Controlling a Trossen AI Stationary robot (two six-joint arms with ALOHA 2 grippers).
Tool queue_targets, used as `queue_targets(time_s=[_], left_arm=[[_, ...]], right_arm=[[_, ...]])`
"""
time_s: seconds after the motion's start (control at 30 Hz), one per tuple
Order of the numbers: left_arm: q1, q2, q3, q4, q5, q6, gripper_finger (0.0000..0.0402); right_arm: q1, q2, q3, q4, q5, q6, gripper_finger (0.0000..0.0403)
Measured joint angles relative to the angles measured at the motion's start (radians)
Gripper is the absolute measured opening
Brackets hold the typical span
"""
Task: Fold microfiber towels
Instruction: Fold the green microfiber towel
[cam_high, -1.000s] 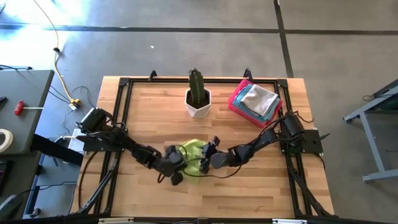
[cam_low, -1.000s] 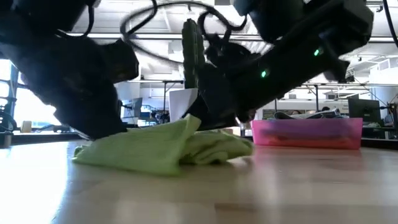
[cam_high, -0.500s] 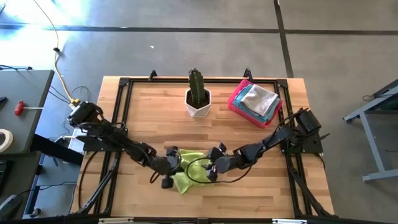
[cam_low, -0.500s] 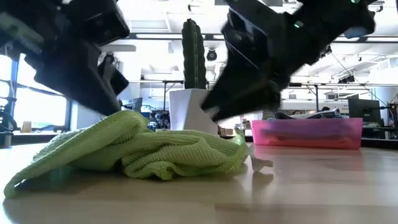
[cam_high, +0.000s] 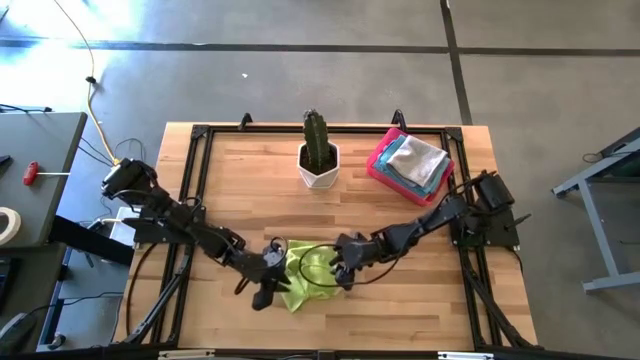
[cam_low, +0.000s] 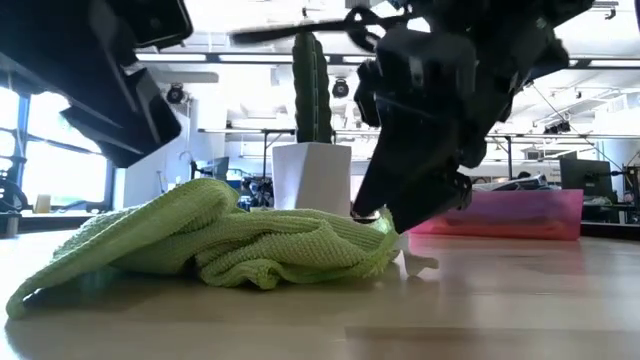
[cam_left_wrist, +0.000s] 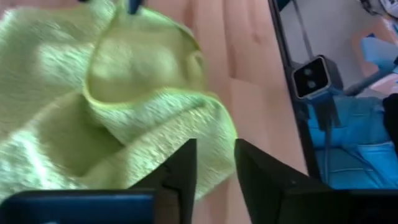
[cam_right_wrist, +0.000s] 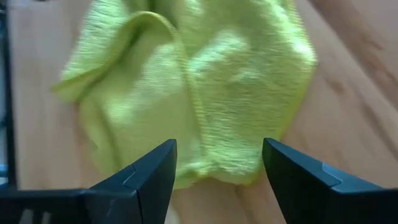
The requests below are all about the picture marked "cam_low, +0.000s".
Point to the white faceted plant pot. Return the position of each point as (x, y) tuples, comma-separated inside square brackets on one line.
[(312, 175)]

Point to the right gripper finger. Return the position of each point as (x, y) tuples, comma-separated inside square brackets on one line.
[(390, 165), (430, 200)]

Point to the long ceiling light fixture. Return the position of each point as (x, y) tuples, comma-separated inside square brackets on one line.
[(250, 57), (600, 63)]

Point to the bright framed window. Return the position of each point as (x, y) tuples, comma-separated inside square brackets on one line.
[(55, 170)]

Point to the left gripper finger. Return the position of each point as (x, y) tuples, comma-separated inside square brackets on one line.
[(130, 125)]

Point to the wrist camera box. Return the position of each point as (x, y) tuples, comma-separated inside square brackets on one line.
[(425, 70), (155, 20)]

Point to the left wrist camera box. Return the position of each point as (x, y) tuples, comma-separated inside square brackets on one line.
[(155, 20)]

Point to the black office chair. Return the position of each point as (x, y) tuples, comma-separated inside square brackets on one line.
[(10, 200)]

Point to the black ceiling spotlight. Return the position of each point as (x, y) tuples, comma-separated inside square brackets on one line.
[(175, 94), (557, 127), (340, 88)]

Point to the person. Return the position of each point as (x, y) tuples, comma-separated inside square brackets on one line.
[(523, 175)]

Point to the pink plastic bin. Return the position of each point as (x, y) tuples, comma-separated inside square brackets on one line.
[(525, 215)]

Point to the computer monitor on arm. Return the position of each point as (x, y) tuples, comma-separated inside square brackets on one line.
[(212, 167)]

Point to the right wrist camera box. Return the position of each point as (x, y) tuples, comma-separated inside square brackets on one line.
[(425, 70)]

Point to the green microfiber towel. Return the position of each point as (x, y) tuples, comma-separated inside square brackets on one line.
[(225, 240)]

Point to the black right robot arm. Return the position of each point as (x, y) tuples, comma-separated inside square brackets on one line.
[(565, 15)]

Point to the green cactus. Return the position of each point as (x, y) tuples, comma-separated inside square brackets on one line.
[(311, 85)]

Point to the black computer monitor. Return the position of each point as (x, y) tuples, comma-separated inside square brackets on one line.
[(585, 177)]

